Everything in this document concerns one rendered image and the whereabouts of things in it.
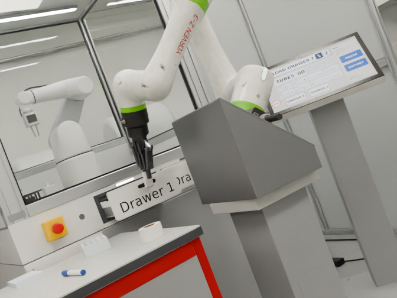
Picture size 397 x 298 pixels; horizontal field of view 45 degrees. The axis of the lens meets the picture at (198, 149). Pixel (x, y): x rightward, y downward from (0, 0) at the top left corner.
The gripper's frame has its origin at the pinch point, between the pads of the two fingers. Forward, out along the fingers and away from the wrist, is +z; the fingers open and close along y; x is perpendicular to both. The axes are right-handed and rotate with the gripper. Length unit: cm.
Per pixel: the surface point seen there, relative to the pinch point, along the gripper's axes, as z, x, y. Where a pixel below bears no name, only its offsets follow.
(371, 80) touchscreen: -13, 103, 27
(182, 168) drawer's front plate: 8.6, 26.1, -16.1
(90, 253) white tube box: 12.8, -31.2, 9.8
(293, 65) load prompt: -22, 94, -9
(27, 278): 15, -50, 3
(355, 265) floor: 98, 120, 0
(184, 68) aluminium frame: -30, 47, -32
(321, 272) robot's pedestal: 33, 28, 54
